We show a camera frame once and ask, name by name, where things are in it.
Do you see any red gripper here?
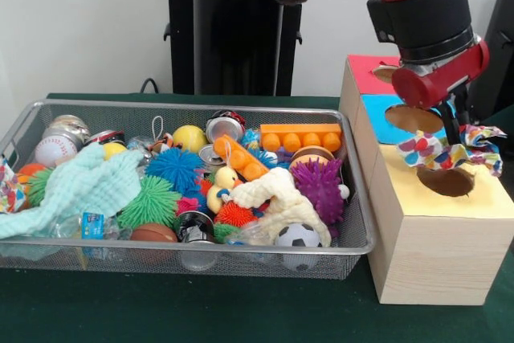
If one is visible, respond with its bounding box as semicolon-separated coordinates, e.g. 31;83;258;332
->
391;41;491;145

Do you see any colourful patterned cloth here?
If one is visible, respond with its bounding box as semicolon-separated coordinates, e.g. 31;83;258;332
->
396;124;508;178

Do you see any wooden box with three holes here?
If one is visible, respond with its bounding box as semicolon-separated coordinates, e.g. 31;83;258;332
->
339;53;514;306

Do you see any silver mesh bin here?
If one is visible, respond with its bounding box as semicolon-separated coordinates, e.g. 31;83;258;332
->
0;98;377;282

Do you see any black upright panel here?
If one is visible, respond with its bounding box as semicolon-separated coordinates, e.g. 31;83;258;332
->
465;0;514;121

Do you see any purple spiky toy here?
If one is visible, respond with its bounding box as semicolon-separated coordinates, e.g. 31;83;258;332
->
289;157;351;227

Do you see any long orange toy brick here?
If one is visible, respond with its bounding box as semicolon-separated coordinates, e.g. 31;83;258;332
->
259;122;343;153

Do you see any cream yellow cloth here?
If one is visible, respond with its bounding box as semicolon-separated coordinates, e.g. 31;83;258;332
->
231;165;332;248

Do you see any small soccer ball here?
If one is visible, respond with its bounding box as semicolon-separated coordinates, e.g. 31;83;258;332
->
274;222;324;248

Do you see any short orange toy brick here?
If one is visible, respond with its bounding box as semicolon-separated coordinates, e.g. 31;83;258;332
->
212;134;271;182

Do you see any yellow ball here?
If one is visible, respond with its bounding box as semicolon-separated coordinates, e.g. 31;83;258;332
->
172;125;209;154

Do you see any blue spiky ball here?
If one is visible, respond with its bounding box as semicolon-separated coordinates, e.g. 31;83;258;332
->
144;147;206;186

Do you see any green spiky ball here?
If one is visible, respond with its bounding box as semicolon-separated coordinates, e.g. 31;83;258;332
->
116;176;182;230

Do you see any mint green cloth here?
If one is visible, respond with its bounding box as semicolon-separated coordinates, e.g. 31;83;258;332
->
0;142;145;239

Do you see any white baseball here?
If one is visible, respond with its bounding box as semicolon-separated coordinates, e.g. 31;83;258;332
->
34;135;78;169

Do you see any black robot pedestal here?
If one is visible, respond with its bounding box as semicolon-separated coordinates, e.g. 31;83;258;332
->
155;0;304;97

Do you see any black cable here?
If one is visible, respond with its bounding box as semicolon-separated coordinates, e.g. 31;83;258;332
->
139;76;161;94

